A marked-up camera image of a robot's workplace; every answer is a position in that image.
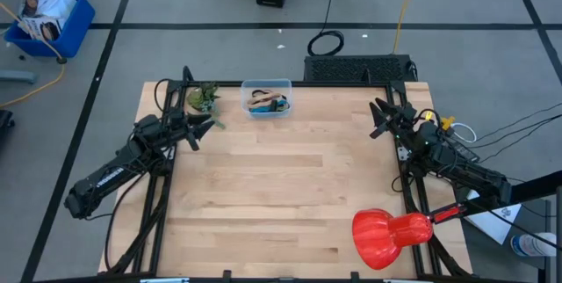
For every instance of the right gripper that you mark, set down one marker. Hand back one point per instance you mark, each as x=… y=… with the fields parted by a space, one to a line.
x=406 y=129

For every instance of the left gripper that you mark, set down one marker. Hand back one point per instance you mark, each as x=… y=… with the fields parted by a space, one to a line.
x=180 y=127

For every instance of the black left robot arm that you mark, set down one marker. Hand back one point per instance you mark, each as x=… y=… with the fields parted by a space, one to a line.
x=110 y=177

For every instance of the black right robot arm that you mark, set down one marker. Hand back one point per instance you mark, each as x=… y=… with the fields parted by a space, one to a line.
x=474 y=177

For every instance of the clear plastic bin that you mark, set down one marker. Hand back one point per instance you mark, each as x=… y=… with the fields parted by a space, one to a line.
x=263 y=82

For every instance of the blue plastic floor bin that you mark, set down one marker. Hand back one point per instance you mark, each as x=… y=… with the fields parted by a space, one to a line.
x=74 y=32

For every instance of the potted green succulent plant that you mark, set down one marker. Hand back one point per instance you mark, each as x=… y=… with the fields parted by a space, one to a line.
x=202 y=98

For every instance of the black perforated computer case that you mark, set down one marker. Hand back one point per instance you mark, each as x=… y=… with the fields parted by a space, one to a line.
x=351 y=68

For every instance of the yellow power plug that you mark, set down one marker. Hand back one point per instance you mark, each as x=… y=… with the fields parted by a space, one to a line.
x=445 y=121

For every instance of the black power adapter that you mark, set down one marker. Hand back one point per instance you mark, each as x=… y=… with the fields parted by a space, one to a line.
x=467 y=153

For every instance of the white paper sheet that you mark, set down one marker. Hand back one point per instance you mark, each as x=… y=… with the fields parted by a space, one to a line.
x=492 y=226

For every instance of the black boom bar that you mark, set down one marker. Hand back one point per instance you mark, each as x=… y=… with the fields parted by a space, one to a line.
x=527 y=190

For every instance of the white plastic bag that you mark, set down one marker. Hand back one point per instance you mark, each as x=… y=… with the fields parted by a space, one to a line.
x=61 y=6

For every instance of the white printed cardboard box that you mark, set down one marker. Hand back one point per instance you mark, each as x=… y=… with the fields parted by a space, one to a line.
x=33 y=2
x=41 y=28

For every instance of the grey metal table leg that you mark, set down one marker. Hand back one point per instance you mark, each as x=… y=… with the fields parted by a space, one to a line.
x=17 y=76

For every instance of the black floor object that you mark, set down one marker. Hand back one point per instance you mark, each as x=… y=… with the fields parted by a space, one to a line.
x=5 y=122

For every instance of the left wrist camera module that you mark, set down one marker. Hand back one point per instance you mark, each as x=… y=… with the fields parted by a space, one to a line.
x=193 y=142

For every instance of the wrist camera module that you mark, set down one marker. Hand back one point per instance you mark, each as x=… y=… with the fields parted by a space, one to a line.
x=193 y=142
x=377 y=132

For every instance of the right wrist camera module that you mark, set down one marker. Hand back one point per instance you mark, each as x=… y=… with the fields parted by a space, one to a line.
x=377 y=132

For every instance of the black arched frame bracket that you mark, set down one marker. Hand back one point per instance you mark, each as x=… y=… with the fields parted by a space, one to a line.
x=367 y=77
x=188 y=75

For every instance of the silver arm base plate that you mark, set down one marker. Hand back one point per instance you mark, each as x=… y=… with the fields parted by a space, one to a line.
x=402 y=153

